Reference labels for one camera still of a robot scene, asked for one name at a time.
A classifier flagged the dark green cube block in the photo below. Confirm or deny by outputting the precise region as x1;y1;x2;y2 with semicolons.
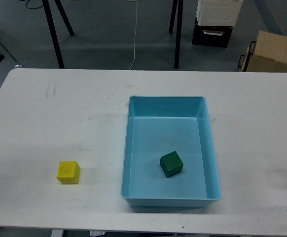
160;151;183;178

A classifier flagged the yellow cube block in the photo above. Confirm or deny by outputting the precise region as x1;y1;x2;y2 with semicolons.
56;161;80;185

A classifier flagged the light wooden crate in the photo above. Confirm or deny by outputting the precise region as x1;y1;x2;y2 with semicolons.
238;31;287;73

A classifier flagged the light blue plastic bin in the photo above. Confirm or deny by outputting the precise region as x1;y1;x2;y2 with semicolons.
121;96;221;208

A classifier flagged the white air purifier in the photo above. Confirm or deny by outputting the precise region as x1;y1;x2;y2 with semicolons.
196;0;243;27

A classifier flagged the black right table leg frame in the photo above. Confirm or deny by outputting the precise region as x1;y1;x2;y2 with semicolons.
169;0;184;69

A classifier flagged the black table leg frame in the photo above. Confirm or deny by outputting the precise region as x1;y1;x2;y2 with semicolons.
41;0;75;69
169;0;184;69

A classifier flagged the white hanging cord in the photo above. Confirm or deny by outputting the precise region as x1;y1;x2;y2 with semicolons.
129;0;138;71

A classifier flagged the black left table leg frame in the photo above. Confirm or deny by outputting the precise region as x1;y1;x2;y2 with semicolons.
41;0;75;69

